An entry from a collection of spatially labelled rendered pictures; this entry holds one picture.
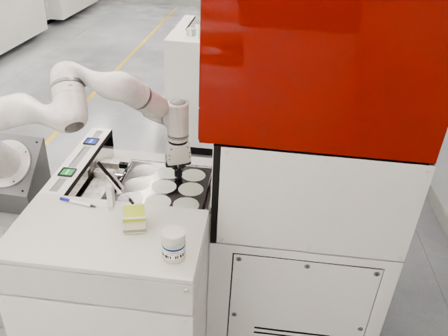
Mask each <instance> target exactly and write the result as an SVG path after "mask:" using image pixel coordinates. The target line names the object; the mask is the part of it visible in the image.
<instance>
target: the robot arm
mask: <svg viewBox="0 0 448 336"><path fill-rule="evenodd" d="M49 79H50V86H51V95H52V102H51V103H50V104H47V105H44V104H42V103H40V102H39V101H38V100H36V99H35V98H34V97H32V96H30V95H28V94H26V93H13V94H10V95H5V96H2V97H0V132H2V131H4V130H7V129H11V128H14V127H19V126H22V125H28V124H40V125H44V126H47V127H50V128H52V129H54V130H56V131H58V132H61V133H74V132H77V131H79V130H81V129H82V128H83V127H84V126H85V125H86V123H87V120H88V114H89V113H88V106H87V98H86V94H85V87H90V88H92V90H94V91H95V92H96V93H97V94H99V95H100V96H102V97H103V98H105V99H108V100H110V101H120V102H122V103H124V104H126V105H128V106H130V107H132V108H134V109H135V110H137V111H139V112H141V113H142V114H143V116H144V117H146V118H148V119H150V120H152V121H154V122H156V123H160V124H162V125H165V126H166V128H167V141H166V145H165V161H166V163H165V166H166V167H168V168H170V167H171V168H172V169H174V173H175V177H176V178H177V179H181V176H182V170H183V168H184V167H185V166H186V165H189V164H191V148H190V143H189V103H188V101H186V100H184V99H172V100H169V101H167V100H166V98H164V96H162V95H161V94H160V93H158V92H156V91H155V90H154V89H152V88H150V87H149V86H148V85H146V84H144V83H143V82H142V81H140V80H138V79H137V78H136V77H134V76H132V75H131V74H129V73H126V72H123V71H111V72H98V71H93V70H90V69H88V68H86V67H84V66H82V65H80V64H78V63H76V62H73V61H60V62H58V63H56V64H55V65H54V66H53V67H52V68H51V71H50V76H49ZM177 165H179V167H178V168H177ZM30 166H31V155H30V152H29V150H28V148H26V146H24V144H22V143H20V142H18V141H16V140H4V141H0V188H6V187H11V186H14V185H16V184H18V183H19V182H20V181H21V180H22V179H23V178H24V177H25V176H26V174H27V173H28V171H29V168H30Z"/></svg>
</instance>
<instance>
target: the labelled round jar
mask: <svg viewBox="0 0 448 336"><path fill-rule="evenodd" d="M161 248H162V258H163V260H164V261H165V262H167V263H172V264H175V263H180V262H182V260H184V258H185V229H184V228H183V227H182V226H179V225H168V226H166V227H164V228H163V229H162V231H161Z"/></svg>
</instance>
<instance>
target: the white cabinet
mask: <svg viewBox="0 0 448 336"><path fill-rule="evenodd" d="M208 265H209V243H208V247H207V253H206V256H205V262H204V266H203V272H202V276H201V282H200V286H199V291H198V295H197V301H196V304H195V310H194V314H193V316H190V315H180V314H173V313H162V312H156V311H146V310H139V309H128V308H122V307H112V306H105V305H94V304H88V303H78V302H71V301H60V300H54V299H44V298H37V297H26V296H20V295H10V294H3V293H0V313H1V317H2V320H3V324H4V326H5V330H6V333H7V336H205V332H206V314H207V283H208Z"/></svg>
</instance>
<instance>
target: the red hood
mask: <svg viewBox="0 0 448 336"><path fill-rule="evenodd" d="M447 128H448V0H201V14H200V50H199V122H198V140H199V142H200V143H213V144H221V145H235V146H243V147H256V148H264V149H278V150H286V151H300V152H308V153H322V154H330V155H344V156H352V157H366V158H374V159H387V160H395V161H409V162H417V163H431V164H436V162H437V158H438V156H439V152H440V150H441V146H442V144H443V140H444V138H445V134H446V132H447Z"/></svg>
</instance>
